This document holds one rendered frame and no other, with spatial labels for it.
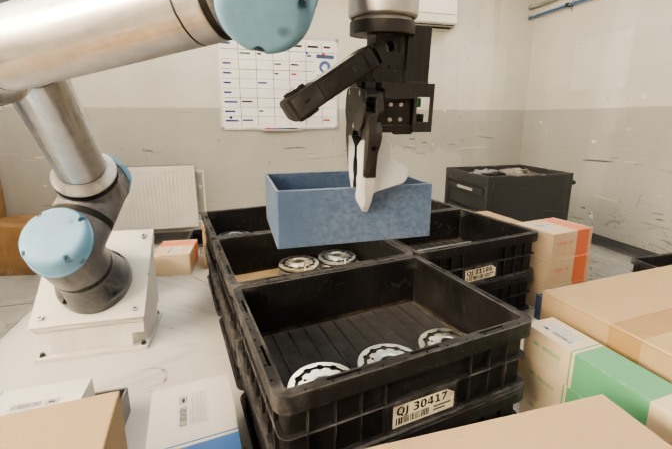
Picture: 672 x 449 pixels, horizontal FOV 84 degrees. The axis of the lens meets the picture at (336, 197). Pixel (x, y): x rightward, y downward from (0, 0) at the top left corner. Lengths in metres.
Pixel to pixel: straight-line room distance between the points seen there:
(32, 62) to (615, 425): 0.69
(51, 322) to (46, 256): 0.24
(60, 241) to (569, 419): 0.82
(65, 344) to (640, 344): 1.09
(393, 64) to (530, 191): 2.11
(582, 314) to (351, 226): 0.48
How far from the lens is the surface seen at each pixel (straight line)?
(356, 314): 0.80
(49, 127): 0.75
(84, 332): 1.04
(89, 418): 0.55
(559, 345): 0.71
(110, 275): 0.96
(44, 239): 0.86
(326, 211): 0.45
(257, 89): 3.93
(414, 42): 0.44
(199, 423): 0.66
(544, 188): 2.56
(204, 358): 0.95
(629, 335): 0.76
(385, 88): 0.41
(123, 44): 0.39
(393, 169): 0.44
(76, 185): 0.87
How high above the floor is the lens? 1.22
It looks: 12 degrees down
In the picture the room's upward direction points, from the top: straight up
